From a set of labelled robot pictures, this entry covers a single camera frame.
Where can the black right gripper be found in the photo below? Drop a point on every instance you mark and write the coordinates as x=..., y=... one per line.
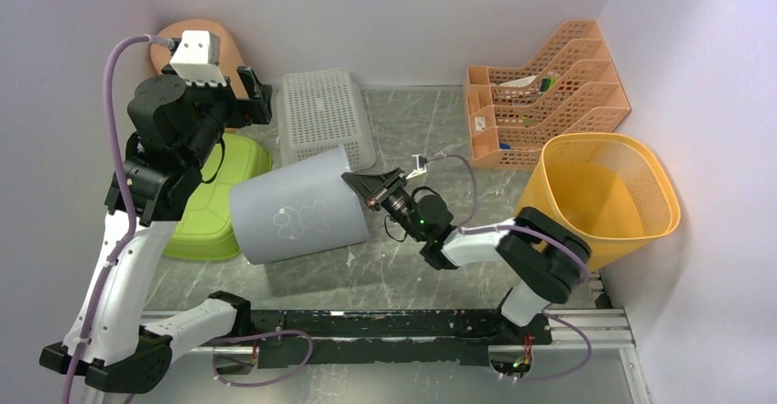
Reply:
x=377, y=189

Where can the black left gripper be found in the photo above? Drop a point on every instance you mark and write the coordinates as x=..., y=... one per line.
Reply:
x=257, y=109

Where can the white perforated plastic basket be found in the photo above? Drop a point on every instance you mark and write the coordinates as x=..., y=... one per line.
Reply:
x=322, y=110

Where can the orange plastic bucket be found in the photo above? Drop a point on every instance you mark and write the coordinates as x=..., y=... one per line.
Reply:
x=229, y=55

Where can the grey plastic bin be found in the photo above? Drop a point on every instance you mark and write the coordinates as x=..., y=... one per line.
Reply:
x=297, y=210

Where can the green plastic tub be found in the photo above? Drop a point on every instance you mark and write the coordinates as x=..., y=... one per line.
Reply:
x=205, y=231

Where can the yellow mesh waste basket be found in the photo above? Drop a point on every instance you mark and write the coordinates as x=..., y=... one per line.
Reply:
x=606, y=188

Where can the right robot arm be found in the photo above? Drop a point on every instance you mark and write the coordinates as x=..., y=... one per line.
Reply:
x=549, y=259

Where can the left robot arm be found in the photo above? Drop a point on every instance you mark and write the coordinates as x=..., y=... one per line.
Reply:
x=177, y=126

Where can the white paper booklet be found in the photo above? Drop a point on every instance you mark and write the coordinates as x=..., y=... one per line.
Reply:
x=519, y=83

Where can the coloured marker set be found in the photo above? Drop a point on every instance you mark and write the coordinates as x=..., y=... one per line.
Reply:
x=547, y=82

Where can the orange plastic file organizer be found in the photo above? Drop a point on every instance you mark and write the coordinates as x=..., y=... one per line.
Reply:
x=508, y=126

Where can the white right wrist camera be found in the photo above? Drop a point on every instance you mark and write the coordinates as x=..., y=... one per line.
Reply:
x=419, y=166

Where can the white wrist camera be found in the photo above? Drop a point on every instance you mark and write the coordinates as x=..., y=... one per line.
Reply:
x=196, y=59
x=419, y=166

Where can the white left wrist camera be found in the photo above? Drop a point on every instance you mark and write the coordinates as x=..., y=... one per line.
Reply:
x=196, y=59

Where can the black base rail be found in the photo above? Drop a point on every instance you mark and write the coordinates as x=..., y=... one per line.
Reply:
x=286, y=350

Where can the aluminium frame rail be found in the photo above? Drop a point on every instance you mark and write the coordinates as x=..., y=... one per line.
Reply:
x=607, y=328

